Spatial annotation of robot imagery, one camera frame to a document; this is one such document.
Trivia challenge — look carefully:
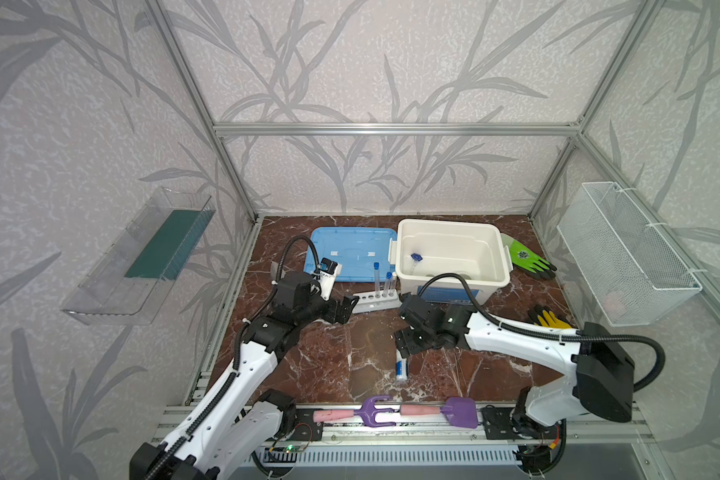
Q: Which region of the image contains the white test tube rack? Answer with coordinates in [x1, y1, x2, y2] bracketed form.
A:
[352, 290, 402, 315]

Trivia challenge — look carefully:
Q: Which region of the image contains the white bottle blue label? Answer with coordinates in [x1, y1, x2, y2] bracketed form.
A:
[395, 350, 409, 381]

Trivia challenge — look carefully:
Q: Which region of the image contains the test tube blue cap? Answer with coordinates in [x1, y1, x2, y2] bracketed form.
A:
[382, 272, 392, 298]
[373, 262, 381, 298]

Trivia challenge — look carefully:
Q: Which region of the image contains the white plastic storage bin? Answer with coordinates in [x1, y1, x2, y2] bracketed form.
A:
[389, 219, 513, 304]

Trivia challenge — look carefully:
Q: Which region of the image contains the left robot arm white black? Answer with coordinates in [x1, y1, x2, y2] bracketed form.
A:
[128, 257, 359, 479]

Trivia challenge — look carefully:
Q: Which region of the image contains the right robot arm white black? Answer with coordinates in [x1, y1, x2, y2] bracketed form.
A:
[394, 286, 667, 426]

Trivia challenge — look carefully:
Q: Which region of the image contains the blue plastic bin lid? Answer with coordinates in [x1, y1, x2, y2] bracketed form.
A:
[311, 227, 397, 283]

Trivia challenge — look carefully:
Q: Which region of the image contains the yellow black work glove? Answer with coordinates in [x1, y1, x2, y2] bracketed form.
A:
[527, 305, 574, 329]

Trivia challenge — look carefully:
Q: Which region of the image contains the green black work glove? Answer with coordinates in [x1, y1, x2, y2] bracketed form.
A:
[501, 233, 557, 280]

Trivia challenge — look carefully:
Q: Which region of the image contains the green mat in shelf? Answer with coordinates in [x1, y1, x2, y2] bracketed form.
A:
[125, 210, 215, 281]

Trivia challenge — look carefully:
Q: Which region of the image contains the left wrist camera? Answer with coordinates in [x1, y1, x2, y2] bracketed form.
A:
[317, 258, 342, 301]

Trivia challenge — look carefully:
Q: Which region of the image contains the purple garden spade pink handle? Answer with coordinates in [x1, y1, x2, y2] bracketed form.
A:
[399, 397, 480, 429]

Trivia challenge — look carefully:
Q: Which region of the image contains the purple garden fork pink handle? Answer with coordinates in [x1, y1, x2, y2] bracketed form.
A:
[313, 395, 396, 428]

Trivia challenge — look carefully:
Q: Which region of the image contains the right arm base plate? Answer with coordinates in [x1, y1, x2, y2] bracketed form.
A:
[478, 405, 560, 444]

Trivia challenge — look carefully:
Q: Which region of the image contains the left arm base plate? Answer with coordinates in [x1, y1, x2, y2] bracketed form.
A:
[274, 410, 323, 442]

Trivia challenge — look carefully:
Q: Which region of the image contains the clear acrylic wall shelf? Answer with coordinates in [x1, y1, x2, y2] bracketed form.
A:
[61, 187, 216, 326]

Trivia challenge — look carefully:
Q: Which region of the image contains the white wire mesh basket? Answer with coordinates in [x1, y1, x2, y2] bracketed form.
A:
[557, 182, 702, 327]

